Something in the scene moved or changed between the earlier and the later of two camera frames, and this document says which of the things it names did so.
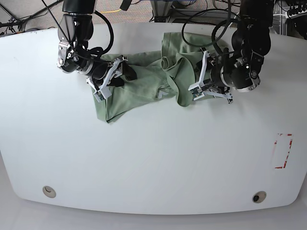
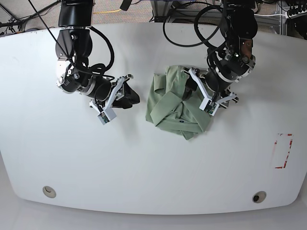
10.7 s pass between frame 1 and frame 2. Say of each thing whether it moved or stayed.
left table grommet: stayed
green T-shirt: moved
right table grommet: stayed
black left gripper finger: moved
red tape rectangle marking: stayed
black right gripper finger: moved
